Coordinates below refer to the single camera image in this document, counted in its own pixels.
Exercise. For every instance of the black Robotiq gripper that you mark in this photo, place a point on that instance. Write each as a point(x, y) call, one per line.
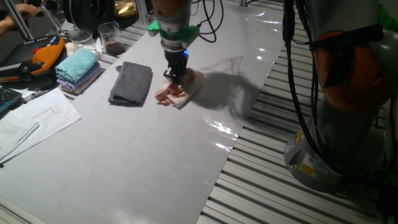
point(176, 60)

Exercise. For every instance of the pink cream cloth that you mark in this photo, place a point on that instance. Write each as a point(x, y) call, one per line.
point(183, 93)

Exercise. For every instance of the dark grey cloth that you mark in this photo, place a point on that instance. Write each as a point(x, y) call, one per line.
point(130, 84)

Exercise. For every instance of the person's forearm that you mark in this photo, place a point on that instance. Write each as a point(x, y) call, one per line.
point(6, 25)

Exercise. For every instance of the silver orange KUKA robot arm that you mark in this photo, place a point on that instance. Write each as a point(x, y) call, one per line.
point(342, 124)

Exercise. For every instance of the mauve brown folded cloth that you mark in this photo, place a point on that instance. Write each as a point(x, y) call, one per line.
point(88, 84)

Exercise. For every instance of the purple folded cloth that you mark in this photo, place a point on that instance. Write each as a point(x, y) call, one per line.
point(82, 79)

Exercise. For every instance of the teal fluffy folded cloth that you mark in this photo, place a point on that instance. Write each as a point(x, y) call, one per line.
point(76, 63)

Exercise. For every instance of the person's bare hand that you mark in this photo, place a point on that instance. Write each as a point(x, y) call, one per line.
point(28, 11)

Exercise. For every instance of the glass beaker with brown liquid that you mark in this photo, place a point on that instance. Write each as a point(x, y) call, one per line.
point(111, 39)

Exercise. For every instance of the gold foil bag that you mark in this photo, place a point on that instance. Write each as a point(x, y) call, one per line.
point(125, 8)

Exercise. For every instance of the grey plastic table mat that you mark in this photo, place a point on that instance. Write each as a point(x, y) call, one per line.
point(140, 155)

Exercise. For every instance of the empty glass beaker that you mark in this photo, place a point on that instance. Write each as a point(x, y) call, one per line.
point(83, 40)

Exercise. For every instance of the black filament spool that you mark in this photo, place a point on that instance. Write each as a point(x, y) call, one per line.
point(88, 14)

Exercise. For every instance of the white egg-shaped object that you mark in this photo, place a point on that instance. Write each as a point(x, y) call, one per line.
point(71, 49)

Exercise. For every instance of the orange black teach pendant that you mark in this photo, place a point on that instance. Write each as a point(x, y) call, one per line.
point(46, 56)

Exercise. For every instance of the large white paper sheet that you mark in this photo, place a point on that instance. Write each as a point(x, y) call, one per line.
point(49, 115)

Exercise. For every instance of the silver pen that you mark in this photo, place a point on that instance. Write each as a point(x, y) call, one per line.
point(35, 95)

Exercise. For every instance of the small printed paper sheet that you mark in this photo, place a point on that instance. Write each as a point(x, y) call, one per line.
point(15, 137)

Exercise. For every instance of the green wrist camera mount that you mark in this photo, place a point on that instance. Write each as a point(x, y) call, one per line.
point(188, 33)

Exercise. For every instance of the aluminium frame post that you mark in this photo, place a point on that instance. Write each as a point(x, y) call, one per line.
point(18, 20)
point(243, 2)

